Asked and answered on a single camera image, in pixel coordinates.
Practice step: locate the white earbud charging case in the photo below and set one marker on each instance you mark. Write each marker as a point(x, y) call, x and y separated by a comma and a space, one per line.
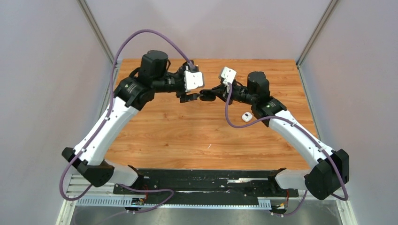
point(247, 117)

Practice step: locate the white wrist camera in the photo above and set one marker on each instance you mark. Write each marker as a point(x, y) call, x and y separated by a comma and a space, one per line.
point(193, 80)
point(227, 76)

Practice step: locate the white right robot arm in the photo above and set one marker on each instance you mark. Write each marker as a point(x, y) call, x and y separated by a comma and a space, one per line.
point(328, 170)

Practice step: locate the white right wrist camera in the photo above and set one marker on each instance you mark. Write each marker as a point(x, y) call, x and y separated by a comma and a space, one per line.
point(227, 76)

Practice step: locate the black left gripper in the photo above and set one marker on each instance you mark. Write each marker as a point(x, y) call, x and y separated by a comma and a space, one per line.
point(184, 97)

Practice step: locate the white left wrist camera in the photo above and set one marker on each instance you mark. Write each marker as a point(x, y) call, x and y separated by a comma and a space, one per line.
point(193, 80)

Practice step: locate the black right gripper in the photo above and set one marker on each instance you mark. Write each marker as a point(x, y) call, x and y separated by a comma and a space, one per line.
point(222, 92)

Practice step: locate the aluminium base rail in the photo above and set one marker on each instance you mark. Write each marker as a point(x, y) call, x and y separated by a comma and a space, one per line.
point(191, 189)

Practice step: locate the black earbud case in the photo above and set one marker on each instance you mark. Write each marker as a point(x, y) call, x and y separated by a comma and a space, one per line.
point(207, 95)

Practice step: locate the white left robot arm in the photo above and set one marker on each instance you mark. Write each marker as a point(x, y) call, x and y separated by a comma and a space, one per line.
point(129, 98)

